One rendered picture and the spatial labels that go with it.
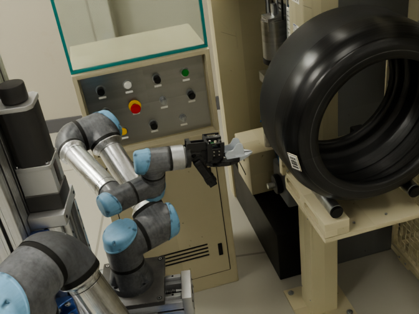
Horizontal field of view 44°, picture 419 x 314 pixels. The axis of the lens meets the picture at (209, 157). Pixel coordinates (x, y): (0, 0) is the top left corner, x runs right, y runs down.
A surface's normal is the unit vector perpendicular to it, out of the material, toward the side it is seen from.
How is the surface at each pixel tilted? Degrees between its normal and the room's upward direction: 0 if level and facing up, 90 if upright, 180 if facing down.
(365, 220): 0
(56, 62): 90
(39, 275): 54
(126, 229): 8
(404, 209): 0
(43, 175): 90
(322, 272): 90
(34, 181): 90
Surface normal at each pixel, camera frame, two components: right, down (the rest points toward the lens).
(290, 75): -0.85, -0.32
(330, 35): -0.50, -0.69
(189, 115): 0.25, 0.48
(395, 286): -0.12, -0.85
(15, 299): 0.66, -0.39
